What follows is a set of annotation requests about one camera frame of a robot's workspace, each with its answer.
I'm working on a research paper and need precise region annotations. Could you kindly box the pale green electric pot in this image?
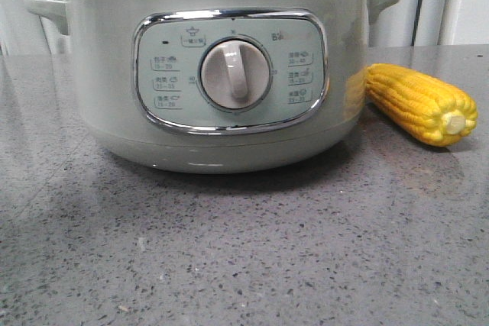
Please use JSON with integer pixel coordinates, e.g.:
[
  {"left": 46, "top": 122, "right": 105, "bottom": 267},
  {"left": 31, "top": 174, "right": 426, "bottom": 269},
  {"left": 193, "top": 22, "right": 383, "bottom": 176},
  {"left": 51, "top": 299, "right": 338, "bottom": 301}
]
[{"left": 24, "top": 0, "right": 399, "bottom": 173}]

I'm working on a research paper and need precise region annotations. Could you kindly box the yellow corn cob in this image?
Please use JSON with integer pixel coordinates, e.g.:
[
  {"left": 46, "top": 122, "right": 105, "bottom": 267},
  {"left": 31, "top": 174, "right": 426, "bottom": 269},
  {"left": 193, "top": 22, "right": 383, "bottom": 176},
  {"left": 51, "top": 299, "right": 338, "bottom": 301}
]
[{"left": 365, "top": 63, "right": 478, "bottom": 147}]

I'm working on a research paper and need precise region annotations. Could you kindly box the white pot timer knob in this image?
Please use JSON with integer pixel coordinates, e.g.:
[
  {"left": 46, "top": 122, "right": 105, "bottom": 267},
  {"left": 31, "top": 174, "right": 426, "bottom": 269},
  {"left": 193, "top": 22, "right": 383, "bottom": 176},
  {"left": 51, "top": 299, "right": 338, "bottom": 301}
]
[{"left": 200, "top": 39, "right": 270, "bottom": 110}]

